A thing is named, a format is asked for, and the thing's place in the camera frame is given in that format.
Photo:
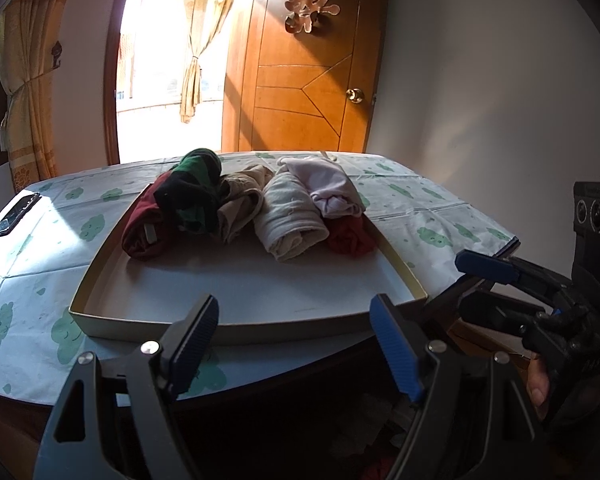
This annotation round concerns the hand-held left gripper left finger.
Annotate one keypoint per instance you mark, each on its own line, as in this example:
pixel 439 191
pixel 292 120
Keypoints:
pixel 195 350

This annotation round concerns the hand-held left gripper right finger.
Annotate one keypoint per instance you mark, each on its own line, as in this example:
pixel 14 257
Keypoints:
pixel 397 350

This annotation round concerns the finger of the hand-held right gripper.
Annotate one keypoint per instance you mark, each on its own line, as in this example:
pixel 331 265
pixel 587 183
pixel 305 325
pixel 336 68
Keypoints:
pixel 485 265
pixel 500 315

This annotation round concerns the heap of assorted underwear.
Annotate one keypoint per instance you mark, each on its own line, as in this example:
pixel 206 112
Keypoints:
pixel 375 430

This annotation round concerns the shallow cardboard tray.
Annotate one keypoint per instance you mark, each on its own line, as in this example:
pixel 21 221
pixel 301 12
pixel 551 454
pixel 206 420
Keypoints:
pixel 255 290

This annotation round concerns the bright red underwear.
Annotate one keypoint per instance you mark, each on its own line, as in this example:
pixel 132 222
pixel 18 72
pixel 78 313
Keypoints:
pixel 350 237

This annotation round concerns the dark red underwear grey waistband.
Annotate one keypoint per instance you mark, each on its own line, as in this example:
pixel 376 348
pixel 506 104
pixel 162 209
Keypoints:
pixel 140 230

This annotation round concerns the beige underwear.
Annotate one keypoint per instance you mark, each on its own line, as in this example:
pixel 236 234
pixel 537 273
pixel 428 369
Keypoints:
pixel 240 205

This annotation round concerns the green and black underwear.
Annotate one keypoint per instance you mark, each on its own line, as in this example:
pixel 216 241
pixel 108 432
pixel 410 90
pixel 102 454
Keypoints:
pixel 190 190

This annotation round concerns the white ribbed underwear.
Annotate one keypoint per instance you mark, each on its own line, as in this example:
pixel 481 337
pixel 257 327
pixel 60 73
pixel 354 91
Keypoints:
pixel 290 220

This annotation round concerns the pale pink underwear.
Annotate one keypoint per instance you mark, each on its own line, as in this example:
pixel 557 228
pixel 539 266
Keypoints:
pixel 325 185

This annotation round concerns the person's right hand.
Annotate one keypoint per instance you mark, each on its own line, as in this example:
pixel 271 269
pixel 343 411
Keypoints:
pixel 537 382

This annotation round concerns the white tablecloth with green print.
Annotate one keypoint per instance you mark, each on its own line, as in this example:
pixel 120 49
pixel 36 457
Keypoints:
pixel 40 270

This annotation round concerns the dark wooden table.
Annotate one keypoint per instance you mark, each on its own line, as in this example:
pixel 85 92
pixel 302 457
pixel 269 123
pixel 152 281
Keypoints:
pixel 10 420

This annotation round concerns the brass door knob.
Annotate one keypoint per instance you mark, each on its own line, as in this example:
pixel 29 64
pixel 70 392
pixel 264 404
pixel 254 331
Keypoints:
pixel 354 95

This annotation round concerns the black smartphone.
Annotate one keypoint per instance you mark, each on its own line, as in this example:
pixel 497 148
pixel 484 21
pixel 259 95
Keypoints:
pixel 15 215

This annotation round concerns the orange wooden door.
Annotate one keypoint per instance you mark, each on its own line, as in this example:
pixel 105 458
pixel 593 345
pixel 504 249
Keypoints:
pixel 300 85

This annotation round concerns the yellow tied balcony curtain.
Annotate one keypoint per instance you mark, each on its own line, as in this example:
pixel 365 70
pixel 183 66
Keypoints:
pixel 195 60

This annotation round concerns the yellow tied window curtain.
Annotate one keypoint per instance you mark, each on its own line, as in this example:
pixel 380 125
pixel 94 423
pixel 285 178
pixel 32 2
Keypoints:
pixel 30 110

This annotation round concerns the pale cut-out door ornament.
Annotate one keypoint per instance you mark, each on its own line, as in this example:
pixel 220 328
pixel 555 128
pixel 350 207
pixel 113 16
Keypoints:
pixel 307 7

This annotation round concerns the dark metal curtain hook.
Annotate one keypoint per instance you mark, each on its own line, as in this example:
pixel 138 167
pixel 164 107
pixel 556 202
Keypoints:
pixel 56 55

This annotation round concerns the brown wooden door frame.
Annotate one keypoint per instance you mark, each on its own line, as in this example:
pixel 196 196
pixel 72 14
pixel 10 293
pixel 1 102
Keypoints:
pixel 111 85

